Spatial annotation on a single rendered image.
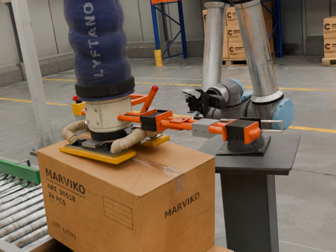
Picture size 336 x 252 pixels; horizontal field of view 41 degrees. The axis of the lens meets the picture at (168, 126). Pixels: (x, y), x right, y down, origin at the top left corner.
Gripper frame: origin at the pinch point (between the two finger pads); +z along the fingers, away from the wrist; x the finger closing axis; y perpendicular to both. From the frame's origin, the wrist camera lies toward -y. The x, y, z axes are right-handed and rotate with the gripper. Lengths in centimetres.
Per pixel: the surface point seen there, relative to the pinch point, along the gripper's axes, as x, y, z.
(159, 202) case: -23.9, -5.6, 26.3
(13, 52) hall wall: -43, 937, -467
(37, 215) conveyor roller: -57, 94, 17
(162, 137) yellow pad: -10.7, 11.3, 2.7
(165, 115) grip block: 2.5, -1.6, 13.3
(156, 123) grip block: 0.6, -0.9, 17.6
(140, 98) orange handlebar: 1.5, 31.1, -7.8
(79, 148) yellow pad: -9.7, 33.1, 26.6
